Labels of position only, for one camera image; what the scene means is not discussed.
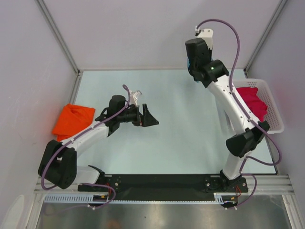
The white plastic basket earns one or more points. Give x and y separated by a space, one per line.
274 107

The teal t-shirt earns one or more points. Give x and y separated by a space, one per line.
188 68

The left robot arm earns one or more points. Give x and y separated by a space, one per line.
59 161

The frame post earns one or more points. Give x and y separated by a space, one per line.
57 34
273 20

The orange t-shirt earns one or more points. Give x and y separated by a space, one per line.
72 120

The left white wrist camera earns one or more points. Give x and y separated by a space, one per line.
134 97

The white slotted cable duct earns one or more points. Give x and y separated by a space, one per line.
91 199

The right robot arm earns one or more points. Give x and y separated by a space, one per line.
249 130

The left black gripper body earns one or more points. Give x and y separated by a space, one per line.
131 115

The left rear frame post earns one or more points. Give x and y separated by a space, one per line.
57 34

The magenta t-shirt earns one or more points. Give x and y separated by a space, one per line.
251 99

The right rear frame post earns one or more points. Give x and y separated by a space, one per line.
273 20

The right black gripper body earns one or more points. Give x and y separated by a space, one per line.
190 70

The aluminium frame rail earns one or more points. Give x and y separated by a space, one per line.
266 185

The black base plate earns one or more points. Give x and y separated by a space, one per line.
171 186

